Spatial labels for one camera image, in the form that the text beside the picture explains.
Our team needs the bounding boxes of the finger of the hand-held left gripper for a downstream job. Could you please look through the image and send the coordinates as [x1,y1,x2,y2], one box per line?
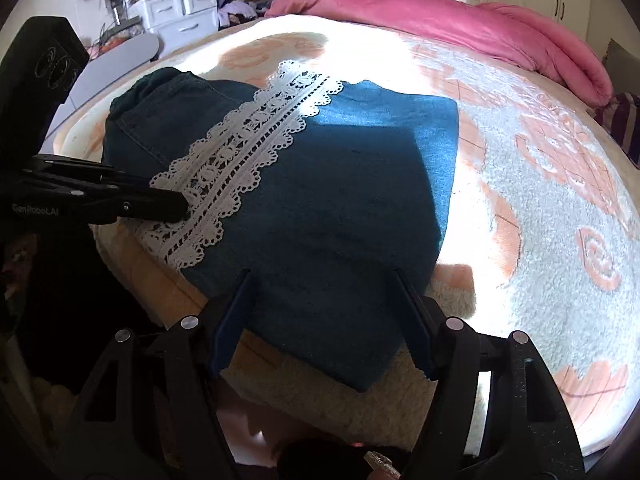
[62,187,192,226]
[27,154,153,192]

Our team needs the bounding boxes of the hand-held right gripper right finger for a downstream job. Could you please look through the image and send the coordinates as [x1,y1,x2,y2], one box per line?
[391,269,587,480]

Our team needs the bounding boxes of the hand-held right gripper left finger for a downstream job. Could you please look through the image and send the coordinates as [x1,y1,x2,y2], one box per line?
[65,270,252,480]

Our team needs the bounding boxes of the blue lace-trimmed pants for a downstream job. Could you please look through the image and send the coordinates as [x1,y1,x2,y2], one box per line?
[101,60,460,392]

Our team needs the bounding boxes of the grey oval board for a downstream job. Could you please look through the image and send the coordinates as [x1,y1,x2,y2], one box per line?
[47,34,160,141]

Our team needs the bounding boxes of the glittery beige ornament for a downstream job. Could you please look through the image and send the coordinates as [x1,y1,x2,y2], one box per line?
[364,451,401,477]

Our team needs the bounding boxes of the white drawer unit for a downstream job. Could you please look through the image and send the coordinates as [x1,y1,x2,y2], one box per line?
[129,0,220,46]

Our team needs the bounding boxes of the printed fleece blanket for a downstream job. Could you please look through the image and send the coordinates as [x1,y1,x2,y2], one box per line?
[52,14,640,456]

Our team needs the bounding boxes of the pile of clothes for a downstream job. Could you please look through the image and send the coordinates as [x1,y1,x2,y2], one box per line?
[217,0,282,28]

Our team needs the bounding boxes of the striped pillow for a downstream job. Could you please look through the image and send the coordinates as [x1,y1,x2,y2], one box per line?
[595,91,640,168]

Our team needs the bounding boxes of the pink duvet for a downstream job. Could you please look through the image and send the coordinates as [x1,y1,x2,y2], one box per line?
[264,0,615,107]

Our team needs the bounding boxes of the grey headboard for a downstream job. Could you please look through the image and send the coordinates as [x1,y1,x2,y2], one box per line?
[602,39,640,96]

